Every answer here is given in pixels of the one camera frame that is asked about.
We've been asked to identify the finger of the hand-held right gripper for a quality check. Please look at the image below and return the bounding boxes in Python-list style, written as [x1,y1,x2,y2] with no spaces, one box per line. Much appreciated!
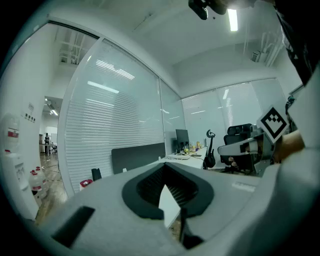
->
[216,138,259,158]

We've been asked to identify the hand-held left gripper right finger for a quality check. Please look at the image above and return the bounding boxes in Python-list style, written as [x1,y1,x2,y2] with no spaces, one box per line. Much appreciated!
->
[164,161,263,251]

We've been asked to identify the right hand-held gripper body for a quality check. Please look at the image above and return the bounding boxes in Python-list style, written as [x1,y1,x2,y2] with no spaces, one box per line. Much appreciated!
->
[249,104,290,178]

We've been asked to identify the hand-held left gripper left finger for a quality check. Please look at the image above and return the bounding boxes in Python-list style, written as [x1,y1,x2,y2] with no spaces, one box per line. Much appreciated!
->
[37,161,186,256]

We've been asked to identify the person's right forearm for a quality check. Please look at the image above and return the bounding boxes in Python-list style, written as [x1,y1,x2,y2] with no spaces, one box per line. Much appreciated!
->
[274,129,306,164]

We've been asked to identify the red bowl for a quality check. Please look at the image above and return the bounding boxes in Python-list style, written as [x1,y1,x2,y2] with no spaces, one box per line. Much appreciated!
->
[79,178,94,192]

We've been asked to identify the black upright case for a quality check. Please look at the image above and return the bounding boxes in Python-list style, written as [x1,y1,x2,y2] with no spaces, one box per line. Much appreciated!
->
[90,167,103,182]

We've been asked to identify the black computer monitor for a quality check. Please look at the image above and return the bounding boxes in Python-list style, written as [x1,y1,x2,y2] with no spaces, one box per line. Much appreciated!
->
[174,128,190,154]

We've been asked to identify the white power strip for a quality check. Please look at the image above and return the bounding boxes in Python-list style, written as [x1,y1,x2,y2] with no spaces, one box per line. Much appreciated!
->
[166,152,191,161]

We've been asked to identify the dark grey desk divider panel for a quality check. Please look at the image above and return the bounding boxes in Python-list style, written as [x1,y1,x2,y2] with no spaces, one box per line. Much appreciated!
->
[110,142,167,175]

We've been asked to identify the translucent desk divider panel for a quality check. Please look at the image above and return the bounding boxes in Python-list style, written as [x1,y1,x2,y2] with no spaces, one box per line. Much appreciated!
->
[164,130,177,155]

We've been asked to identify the clear water jug red cap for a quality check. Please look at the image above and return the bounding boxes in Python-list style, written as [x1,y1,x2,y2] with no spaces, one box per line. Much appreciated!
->
[35,165,49,193]
[28,169,44,200]

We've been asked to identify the white ceiling unit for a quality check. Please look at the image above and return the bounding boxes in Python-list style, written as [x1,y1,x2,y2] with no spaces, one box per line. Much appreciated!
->
[250,49,263,63]

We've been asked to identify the person's white shirt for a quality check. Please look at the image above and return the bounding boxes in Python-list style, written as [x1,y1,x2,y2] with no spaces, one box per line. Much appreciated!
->
[249,72,320,256]

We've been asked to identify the white water dispenser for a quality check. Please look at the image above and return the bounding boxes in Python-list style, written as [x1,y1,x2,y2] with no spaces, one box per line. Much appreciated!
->
[0,149,39,221]

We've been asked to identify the ceiling light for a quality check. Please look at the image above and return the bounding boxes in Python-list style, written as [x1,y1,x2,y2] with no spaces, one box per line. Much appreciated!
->
[226,8,239,32]

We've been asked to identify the large water bottle red label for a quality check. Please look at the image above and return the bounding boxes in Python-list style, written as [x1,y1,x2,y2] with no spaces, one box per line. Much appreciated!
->
[0,113,21,154]

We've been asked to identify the black strap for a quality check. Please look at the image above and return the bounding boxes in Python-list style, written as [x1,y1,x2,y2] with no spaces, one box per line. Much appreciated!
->
[273,0,317,86]

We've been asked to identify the small wall signs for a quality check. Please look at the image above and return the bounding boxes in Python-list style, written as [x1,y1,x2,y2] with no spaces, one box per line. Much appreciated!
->
[24,101,36,124]

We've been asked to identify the black head-worn camera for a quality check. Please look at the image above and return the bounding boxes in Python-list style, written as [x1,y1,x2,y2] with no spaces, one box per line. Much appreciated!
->
[188,0,229,21]

